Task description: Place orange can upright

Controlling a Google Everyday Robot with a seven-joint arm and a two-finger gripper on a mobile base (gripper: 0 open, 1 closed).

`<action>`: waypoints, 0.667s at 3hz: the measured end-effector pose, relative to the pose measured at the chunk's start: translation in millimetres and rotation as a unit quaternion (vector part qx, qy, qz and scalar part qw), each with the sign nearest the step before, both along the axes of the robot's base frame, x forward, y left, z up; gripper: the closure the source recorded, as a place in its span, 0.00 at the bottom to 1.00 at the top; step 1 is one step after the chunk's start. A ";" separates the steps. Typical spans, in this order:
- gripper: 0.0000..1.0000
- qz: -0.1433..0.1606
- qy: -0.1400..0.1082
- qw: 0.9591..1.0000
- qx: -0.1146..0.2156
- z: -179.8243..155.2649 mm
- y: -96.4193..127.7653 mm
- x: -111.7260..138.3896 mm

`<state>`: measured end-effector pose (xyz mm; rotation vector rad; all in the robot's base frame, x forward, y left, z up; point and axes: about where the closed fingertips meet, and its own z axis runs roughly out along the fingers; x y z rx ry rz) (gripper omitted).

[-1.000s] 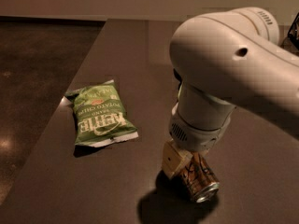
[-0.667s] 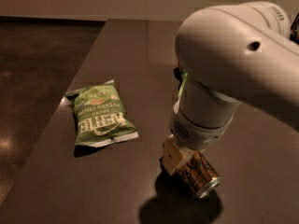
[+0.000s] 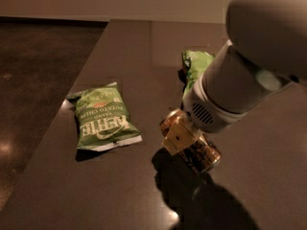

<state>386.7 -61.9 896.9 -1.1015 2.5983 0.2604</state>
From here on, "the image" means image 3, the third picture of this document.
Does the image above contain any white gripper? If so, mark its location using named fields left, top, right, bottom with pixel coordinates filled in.
left=161, top=40, right=291, bottom=155

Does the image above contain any orange soda can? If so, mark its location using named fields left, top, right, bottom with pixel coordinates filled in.
left=165, top=109, right=222, bottom=174

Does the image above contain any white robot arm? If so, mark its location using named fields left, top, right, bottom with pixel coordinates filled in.
left=161, top=0, right=307, bottom=154

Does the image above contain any green chips bag back side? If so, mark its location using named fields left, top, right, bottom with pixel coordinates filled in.
left=182, top=50, right=215, bottom=96

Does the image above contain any green Kettle chips bag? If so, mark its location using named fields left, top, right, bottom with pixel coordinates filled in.
left=66, top=82, right=142, bottom=151

